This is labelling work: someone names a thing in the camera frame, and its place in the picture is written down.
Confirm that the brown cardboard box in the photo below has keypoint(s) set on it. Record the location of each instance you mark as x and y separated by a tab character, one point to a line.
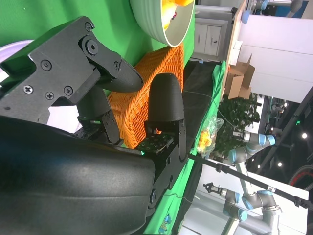
238	78

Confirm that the clear plastic bag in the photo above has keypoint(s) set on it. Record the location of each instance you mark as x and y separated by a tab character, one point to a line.
207	139

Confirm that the lavender plate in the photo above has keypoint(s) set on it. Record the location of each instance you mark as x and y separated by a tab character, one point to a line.
9	51

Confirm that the white cabinet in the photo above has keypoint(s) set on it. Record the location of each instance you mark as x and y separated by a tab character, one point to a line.
210	36

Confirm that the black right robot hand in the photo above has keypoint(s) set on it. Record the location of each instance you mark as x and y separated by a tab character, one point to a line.
73	176

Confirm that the green tablecloth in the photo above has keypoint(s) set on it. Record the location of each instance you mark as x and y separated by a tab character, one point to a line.
49	14

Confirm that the orange wicker basket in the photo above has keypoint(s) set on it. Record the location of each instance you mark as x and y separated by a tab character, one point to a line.
161	63

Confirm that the pale green bowl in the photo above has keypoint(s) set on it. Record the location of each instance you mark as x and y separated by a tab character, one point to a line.
151	19

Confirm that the orange striped bread roll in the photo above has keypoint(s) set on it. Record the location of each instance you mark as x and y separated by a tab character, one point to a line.
183	2
168	12

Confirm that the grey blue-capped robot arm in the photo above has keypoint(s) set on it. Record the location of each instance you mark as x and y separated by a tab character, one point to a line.
259	203
256	139
276	6

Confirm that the light wooden board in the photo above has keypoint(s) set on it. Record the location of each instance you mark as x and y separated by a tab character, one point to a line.
236	31

